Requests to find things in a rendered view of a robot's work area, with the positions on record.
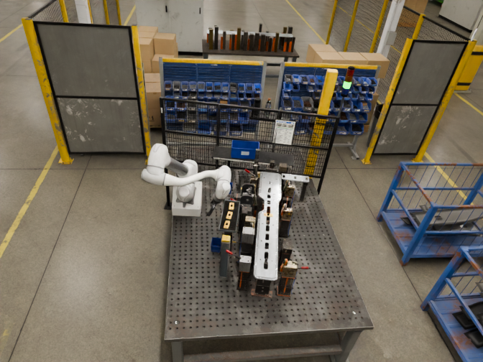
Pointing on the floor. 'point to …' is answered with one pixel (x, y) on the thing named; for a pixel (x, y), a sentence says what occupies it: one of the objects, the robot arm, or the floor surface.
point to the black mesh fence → (233, 136)
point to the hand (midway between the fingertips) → (210, 208)
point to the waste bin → (374, 122)
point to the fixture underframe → (346, 342)
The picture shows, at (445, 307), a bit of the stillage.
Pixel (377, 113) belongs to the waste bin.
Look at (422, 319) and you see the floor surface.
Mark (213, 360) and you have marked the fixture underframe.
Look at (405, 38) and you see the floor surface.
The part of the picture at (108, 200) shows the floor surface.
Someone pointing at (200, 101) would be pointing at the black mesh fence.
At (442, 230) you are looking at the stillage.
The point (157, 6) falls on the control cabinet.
